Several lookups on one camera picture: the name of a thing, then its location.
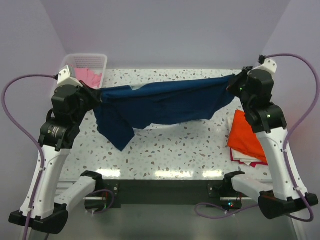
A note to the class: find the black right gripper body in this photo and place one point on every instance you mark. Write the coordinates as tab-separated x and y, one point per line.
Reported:
236	87

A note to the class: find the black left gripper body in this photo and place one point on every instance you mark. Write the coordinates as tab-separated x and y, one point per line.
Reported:
89	101

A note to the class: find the navy blue printed t-shirt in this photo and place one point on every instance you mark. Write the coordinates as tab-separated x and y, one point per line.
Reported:
126	108

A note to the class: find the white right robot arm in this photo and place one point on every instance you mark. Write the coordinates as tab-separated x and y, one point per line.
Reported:
287	194

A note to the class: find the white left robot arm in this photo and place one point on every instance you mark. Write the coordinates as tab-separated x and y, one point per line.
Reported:
43	210

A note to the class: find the pink t-shirt in basket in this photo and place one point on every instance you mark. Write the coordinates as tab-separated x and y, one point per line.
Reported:
89	77

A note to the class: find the white plastic basket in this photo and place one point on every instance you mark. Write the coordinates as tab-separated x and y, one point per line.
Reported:
95	62

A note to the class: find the orange folded t-shirt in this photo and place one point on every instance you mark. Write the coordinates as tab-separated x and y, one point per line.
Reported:
242	139

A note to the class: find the white folded t-shirt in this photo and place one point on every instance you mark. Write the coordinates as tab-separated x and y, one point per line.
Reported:
242	158

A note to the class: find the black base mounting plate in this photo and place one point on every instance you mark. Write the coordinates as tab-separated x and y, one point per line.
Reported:
164	192

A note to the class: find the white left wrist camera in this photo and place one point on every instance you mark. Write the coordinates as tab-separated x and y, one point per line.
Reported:
67	76

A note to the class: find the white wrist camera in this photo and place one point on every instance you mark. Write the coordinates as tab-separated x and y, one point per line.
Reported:
67	76
266	64

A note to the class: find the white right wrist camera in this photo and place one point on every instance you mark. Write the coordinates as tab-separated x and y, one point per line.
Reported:
266	64

